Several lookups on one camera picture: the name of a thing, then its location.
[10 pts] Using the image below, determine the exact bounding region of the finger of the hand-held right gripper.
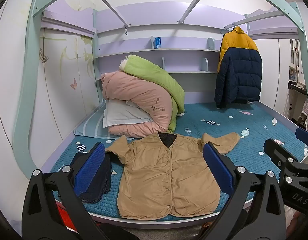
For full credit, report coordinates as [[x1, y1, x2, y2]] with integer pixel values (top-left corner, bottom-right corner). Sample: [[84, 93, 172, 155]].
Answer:
[[263, 138, 308, 180], [295, 127, 308, 147]]

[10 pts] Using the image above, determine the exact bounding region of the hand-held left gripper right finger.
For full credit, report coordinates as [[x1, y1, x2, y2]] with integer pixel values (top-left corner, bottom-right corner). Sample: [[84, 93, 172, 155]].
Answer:
[[201, 142, 287, 240]]

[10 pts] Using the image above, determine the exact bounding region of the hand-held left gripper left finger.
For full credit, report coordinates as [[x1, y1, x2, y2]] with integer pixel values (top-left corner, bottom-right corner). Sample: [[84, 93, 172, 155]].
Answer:
[[22, 142, 140, 240]]

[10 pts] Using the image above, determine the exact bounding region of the tan quilted jacket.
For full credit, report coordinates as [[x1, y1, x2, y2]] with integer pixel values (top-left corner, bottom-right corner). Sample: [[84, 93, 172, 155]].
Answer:
[[105, 131, 241, 220]]

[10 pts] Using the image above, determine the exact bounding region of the person's right forearm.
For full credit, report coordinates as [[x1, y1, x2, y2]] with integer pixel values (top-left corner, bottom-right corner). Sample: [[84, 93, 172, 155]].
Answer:
[[286, 210, 308, 239]]

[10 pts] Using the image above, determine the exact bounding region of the dark navy folded garment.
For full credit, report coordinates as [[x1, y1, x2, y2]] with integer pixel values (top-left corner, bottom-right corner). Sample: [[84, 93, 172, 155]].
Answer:
[[57, 152, 112, 203]]

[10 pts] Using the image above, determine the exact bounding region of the checkered cloth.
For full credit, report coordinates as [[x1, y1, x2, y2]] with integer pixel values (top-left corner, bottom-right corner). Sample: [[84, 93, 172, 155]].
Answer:
[[297, 98, 308, 128]]

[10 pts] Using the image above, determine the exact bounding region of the white cabinet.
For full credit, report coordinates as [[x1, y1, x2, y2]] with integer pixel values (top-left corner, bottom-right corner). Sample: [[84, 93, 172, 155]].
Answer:
[[279, 39, 308, 122]]

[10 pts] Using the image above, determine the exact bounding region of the blue striped pillow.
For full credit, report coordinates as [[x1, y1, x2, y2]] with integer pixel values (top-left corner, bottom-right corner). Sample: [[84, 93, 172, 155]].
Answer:
[[73, 102, 115, 139]]

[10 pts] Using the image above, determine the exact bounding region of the red object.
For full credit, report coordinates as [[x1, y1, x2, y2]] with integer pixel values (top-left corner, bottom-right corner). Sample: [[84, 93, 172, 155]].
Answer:
[[56, 203, 78, 232]]

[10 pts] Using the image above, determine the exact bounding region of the white pillow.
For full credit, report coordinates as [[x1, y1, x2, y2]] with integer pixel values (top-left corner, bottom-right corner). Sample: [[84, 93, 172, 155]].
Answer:
[[102, 99, 154, 128]]

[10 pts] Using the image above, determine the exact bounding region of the pink quilt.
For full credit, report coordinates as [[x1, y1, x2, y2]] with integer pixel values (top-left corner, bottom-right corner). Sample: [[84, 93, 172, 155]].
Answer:
[[101, 71, 173, 138]]

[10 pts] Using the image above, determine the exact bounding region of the white butterfly wardrobe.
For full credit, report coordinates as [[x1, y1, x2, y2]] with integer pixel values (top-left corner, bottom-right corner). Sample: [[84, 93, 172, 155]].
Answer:
[[31, 27, 100, 143]]

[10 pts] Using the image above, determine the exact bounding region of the yellow and navy puffer jacket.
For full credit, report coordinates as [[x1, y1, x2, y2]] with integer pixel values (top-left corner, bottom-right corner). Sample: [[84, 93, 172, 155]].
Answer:
[[214, 26, 263, 109]]

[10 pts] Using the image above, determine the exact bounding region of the green quilt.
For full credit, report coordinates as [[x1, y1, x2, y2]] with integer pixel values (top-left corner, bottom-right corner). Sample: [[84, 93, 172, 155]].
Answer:
[[123, 54, 186, 134]]

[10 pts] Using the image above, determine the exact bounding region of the purple headboard shelf unit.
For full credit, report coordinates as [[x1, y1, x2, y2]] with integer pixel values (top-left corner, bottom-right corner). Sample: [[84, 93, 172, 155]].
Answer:
[[94, 1, 249, 104]]

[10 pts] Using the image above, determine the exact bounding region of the mint green bed frame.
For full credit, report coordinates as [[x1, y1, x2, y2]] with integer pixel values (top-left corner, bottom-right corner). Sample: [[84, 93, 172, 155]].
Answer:
[[12, 0, 308, 180]]

